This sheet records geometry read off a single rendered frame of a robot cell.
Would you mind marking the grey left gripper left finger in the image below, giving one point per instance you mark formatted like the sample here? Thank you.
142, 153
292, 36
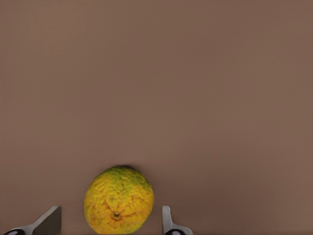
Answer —
47, 223

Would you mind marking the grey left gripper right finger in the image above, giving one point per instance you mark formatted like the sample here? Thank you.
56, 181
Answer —
167, 221

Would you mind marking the yellow-green orange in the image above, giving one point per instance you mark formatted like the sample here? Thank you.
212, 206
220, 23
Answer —
118, 200

